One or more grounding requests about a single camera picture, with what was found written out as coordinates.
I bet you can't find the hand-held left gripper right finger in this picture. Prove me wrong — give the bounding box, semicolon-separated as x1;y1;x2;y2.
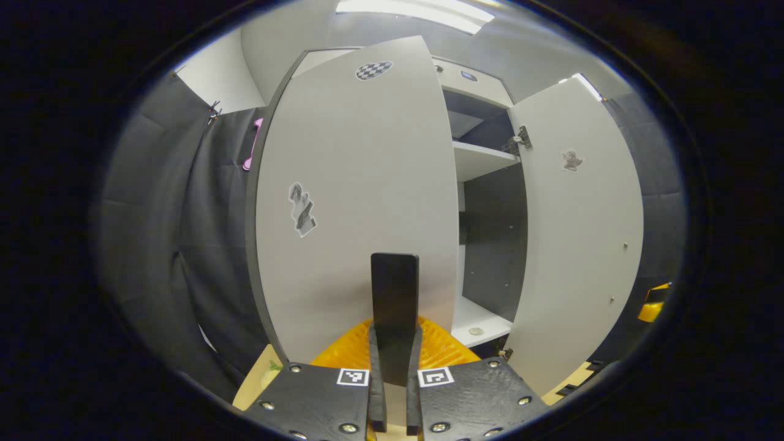
405;315;549;441

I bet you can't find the white cabinet shelf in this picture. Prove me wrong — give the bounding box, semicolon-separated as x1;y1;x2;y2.
453;142;521;182
451;296;513;348

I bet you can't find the grey cabinet door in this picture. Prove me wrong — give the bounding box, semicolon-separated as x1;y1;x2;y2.
245;35;460;365
505;78;645;398

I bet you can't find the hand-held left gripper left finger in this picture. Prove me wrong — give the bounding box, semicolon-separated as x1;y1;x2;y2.
241;315;388;441

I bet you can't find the black door handle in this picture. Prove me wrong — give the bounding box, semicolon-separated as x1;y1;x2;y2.
371;253;420;386

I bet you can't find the grey double-door shoe cabinet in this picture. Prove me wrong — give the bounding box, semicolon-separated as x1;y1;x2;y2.
245;46;645;399

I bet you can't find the large ceiling light panel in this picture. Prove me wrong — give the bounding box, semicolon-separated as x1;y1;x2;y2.
336;0;496;35

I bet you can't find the black backdrop cloth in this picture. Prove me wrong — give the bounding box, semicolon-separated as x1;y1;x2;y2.
95;70;687;405

